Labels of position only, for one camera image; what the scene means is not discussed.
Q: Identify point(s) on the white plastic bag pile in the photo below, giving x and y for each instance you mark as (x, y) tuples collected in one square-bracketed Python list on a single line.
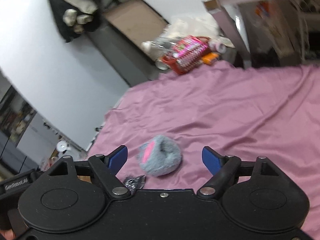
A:
[(196, 25)]

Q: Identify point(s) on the orange bottle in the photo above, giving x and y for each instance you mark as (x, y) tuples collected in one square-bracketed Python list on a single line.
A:
[(210, 58)]

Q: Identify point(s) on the grey plush slipper pink heart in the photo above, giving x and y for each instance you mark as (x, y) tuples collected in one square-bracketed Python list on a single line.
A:
[(159, 156)]

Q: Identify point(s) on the black white hanging jacket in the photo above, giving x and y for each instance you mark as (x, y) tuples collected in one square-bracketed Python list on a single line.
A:
[(75, 17)]

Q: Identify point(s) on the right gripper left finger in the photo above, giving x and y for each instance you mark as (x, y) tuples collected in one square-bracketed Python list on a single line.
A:
[(105, 169)]

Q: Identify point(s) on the white desk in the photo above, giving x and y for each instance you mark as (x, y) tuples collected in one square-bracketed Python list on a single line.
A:
[(269, 32)]

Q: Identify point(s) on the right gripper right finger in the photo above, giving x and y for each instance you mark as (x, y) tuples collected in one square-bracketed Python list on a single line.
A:
[(223, 170)]

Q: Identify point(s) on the pink bed sheet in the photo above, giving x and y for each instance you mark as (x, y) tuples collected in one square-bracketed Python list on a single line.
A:
[(272, 112)]

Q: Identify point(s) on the red basket with snacks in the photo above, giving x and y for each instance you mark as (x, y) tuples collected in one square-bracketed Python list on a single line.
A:
[(186, 54)]

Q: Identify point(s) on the framed brown board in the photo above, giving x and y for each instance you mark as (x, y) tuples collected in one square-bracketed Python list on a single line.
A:
[(137, 21)]

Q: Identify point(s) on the white kitchen cabinet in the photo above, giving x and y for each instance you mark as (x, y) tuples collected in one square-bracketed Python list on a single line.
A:
[(26, 139)]

